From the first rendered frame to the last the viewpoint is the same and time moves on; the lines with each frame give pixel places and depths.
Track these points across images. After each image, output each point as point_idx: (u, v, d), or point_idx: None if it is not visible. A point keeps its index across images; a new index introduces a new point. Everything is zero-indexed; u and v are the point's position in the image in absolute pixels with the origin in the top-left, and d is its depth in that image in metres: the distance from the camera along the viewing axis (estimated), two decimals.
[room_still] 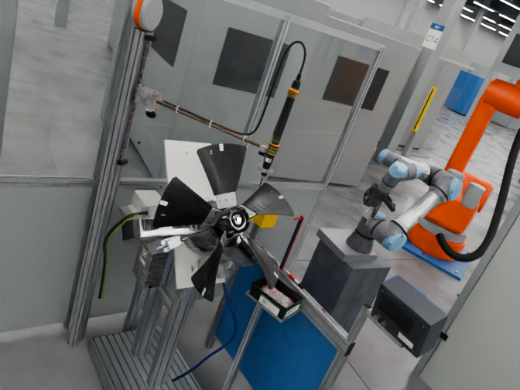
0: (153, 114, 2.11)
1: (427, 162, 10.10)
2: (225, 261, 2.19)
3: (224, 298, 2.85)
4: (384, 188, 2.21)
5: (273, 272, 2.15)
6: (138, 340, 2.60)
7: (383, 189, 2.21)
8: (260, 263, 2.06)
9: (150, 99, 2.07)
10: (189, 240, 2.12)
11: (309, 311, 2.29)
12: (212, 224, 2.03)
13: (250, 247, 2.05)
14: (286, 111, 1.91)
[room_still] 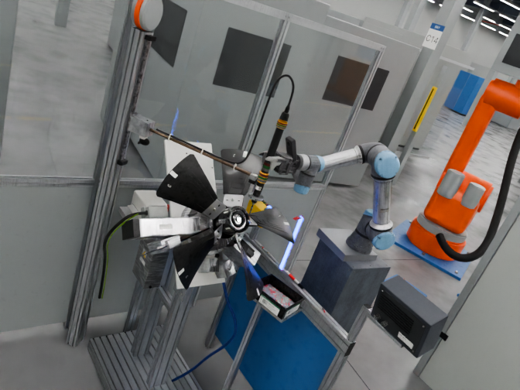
0: (146, 142, 2.17)
1: (427, 162, 10.10)
2: (225, 261, 2.19)
3: (224, 298, 2.85)
4: None
5: (256, 289, 2.07)
6: (138, 340, 2.60)
7: None
8: (245, 270, 2.00)
9: (143, 128, 2.12)
10: (189, 240, 2.12)
11: (309, 311, 2.29)
12: (212, 217, 2.04)
13: (241, 251, 2.02)
14: (275, 141, 1.96)
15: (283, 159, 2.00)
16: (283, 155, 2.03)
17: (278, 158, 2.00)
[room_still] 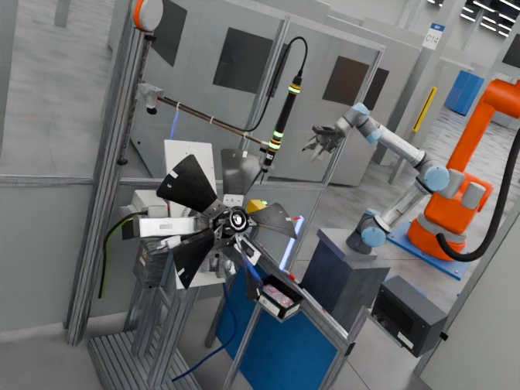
0: (154, 111, 2.11)
1: None
2: (225, 261, 2.19)
3: (224, 298, 2.85)
4: None
5: (256, 289, 2.07)
6: (138, 340, 2.60)
7: None
8: (245, 270, 2.00)
9: (151, 96, 2.06)
10: (189, 240, 2.12)
11: (309, 311, 2.29)
12: (212, 217, 2.04)
13: (241, 251, 2.02)
14: (287, 107, 1.90)
15: (323, 148, 2.21)
16: (321, 141, 2.24)
17: (319, 150, 2.22)
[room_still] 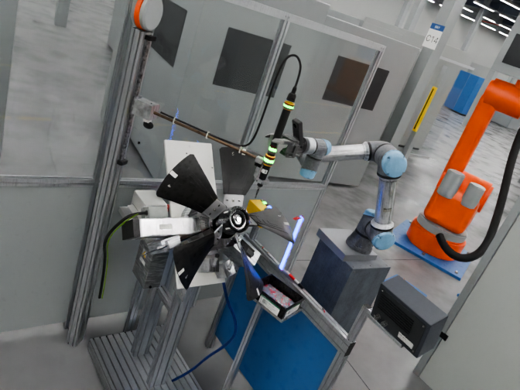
0: (151, 125, 2.13)
1: (427, 162, 10.10)
2: (225, 261, 2.19)
3: (224, 298, 2.85)
4: None
5: (183, 268, 1.86)
6: (138, 340, 2.60)
7: None
8: (198, 241, 1.88)
9: (147, 111, 2.09)
10: (189, 240, 2.12)
11: (309, 311, 2.29)
12: (225, 204, 2.10)
13: (213, 233, 1.95)
14: (282, 123, 1.93)
15: (290, 141, 1.97)
16: (289, 138, 2.00)
17: (285, 140, 1.96)
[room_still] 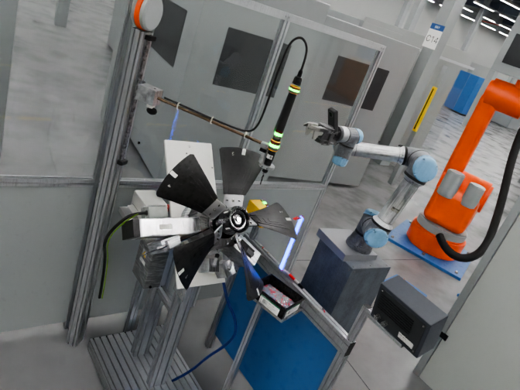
0: (154, 111, 2.11)
1: None
2: (225, 261, 2.19)
3: (224, 298, 2.85)
4: None
5: (183, 268, 1.86)
6: (138, 340, 2.60)
7: None
8: (198, 241, 1.88)
9: (151, 96, 2.06)
10: (189, 240, 2.12)
11: (309, 311, 2.29)
12: (225, 204, 2.10)
13: (213, 233, 1.95)
14: (287, 107, 1.90)
15: (326, 129, 2.06)
16: (326, 126, 2.09)
17: (321, 128, 2.06)
